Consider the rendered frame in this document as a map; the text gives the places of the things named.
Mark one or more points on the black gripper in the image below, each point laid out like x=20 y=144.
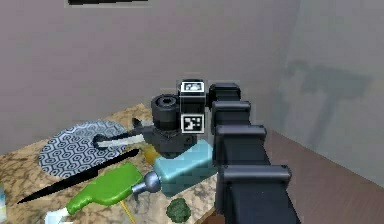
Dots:
x=165 y=113

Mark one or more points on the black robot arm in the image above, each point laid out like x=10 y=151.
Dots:
x=246 y=150

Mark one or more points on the shiny orange fruit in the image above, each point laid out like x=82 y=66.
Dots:
x=150 y=155

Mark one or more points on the green bottle with white cap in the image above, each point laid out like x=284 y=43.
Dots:
x=110 y=186

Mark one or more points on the blue white patterned plate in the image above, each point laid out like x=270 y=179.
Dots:
x=66 y=150

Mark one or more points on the black knife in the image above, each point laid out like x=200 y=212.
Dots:
x=80 y=178

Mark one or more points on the grey metal round knob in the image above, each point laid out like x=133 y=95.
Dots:
x=151 y=182

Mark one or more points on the thin yellow stick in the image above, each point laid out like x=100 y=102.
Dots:
x=128 y=213

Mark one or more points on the teal rectangular block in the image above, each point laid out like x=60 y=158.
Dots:
x=186 y=170

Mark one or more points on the dark green broccoli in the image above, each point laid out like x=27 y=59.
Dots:
x=178 y=210

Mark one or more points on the pale blue white box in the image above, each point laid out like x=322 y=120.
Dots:
x=2 y=203

